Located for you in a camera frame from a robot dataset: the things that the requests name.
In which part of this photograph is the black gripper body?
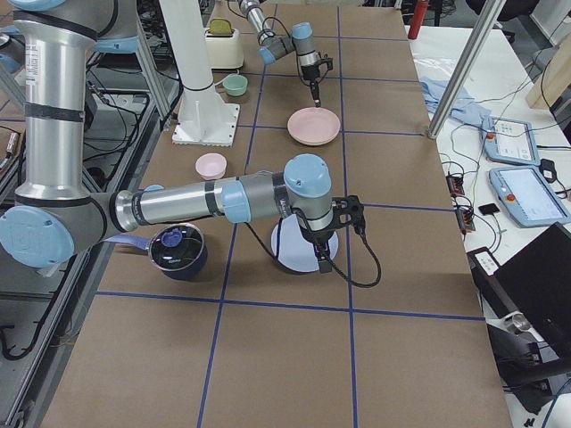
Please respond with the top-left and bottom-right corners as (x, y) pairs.
(298, 53), (334, 86)
(299, 195), (366, 250)

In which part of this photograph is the light blue plate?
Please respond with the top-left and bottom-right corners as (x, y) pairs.
(270, 214), (319, 273)

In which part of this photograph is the pink plate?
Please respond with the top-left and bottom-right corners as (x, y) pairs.
(287, 107), (341, 146)

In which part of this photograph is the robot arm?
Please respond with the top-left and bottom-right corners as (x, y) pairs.
(1, 1), (365, 272)
(237, 0), (334, 108)

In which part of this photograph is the green bowl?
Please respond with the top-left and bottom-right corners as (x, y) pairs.
(222, 74), (248, 97)

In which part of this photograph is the cream toaster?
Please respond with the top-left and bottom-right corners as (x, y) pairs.
(205, 28), (244, 70)

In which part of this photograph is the toast slice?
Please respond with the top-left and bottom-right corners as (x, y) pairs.
(208, 18), (233, 37)

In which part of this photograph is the small circuit board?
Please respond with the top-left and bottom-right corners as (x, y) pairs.
(445, 175), (465, 197)

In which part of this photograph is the clear plastic bag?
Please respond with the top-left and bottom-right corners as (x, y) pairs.
(412, 53), (458, 80)

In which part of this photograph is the red bottle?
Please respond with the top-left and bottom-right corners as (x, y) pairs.
(408, 0), (429, 40)

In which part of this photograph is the pink bowl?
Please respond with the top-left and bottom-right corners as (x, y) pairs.
(194, 152), (228, 180)

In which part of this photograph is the dark blue pot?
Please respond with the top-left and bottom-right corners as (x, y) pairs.
(106, 223), (208, 281)

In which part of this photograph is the light blue cloth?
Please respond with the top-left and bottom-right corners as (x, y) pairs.
(418, 75), (496, 128)

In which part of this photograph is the glass pot lid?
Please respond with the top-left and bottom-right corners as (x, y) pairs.
(148, 224), (208, 278)

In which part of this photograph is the upper teach pendant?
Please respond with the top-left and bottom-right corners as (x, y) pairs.
(481, 116), (540, 167)

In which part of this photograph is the teach pendant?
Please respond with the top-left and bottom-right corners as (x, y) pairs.
(481, 116), (540, 167)
(488, 166), (570, 228)

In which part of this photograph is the lower teach pendant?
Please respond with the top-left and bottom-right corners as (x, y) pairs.
(488, 166), (570, 228)

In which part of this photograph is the black laptop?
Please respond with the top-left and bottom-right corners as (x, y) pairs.
(468, 222), (570, 356)

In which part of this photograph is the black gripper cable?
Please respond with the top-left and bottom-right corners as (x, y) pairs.
(270, 218), (383, 290)

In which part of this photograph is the white toaster cable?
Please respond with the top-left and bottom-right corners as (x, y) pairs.
(214, 66), (243, 90)

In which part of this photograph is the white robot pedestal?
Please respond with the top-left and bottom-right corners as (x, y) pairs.
(160, 0), (240, 146)

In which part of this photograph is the aluminium frame post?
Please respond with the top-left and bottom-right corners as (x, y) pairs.
(426, 0), (506, 139)

